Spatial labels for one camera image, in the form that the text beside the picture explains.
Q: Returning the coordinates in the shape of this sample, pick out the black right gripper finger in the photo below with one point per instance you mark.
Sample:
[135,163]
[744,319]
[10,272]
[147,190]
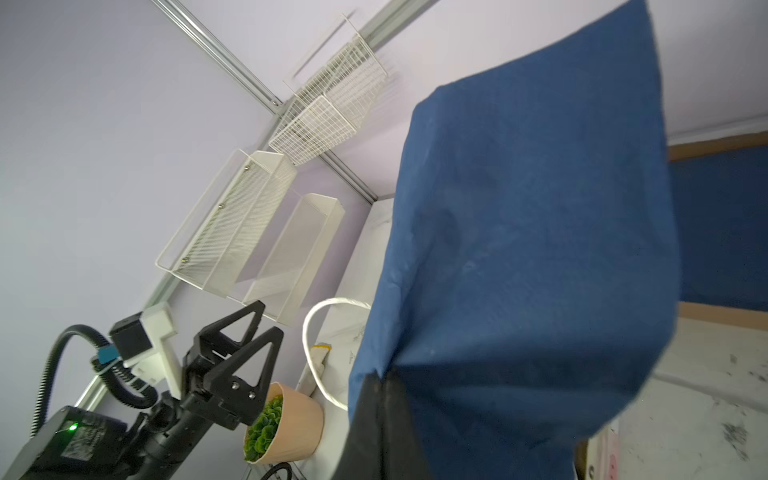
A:
[382,443]

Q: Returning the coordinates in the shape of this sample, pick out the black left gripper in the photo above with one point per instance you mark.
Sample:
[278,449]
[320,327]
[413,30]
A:
[168,432]

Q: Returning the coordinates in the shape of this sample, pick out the cartoon animal paper gift bag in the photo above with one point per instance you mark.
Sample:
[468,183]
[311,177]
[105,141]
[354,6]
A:
[343,329]

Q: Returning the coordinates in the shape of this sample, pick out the blue paper napkin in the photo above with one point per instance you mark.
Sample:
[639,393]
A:
[532,273]

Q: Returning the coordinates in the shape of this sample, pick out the white mesh two-tier shelf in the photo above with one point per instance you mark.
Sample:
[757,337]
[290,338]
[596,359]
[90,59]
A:
[252,237]

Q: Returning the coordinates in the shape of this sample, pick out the cardboard box of blue napkins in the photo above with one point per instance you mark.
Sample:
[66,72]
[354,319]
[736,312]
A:
[720,196]

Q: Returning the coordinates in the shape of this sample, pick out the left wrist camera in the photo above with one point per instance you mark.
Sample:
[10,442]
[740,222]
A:
[143,343]

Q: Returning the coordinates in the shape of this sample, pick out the white wire basket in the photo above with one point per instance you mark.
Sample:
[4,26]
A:
[333,89]

